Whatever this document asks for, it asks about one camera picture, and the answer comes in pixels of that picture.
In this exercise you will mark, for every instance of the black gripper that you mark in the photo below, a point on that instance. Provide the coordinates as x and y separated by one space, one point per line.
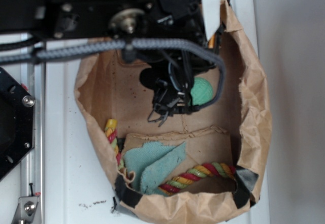
162 33

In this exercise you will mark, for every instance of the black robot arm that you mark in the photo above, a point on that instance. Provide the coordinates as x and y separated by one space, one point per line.
47 20

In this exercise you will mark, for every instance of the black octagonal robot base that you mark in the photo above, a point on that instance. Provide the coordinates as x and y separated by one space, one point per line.
17 123

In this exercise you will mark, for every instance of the green foam ball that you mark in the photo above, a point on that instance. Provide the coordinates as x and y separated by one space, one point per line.
201 92

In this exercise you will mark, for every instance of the brown paper bag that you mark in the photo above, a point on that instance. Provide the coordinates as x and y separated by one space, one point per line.
107 88

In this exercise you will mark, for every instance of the teal cloth rag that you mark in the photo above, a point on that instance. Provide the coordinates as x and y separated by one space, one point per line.
152 163

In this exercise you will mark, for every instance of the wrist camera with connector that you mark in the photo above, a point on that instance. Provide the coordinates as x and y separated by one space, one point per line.
172 92

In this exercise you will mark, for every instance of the multicolour twisted rope toy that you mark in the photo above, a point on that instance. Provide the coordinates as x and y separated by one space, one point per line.
208 156

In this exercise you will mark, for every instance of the aluminium frame rail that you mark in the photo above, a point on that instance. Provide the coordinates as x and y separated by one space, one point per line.
32 166

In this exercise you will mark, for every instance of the metal corner bracket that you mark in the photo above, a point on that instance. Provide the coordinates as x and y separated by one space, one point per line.
28 211

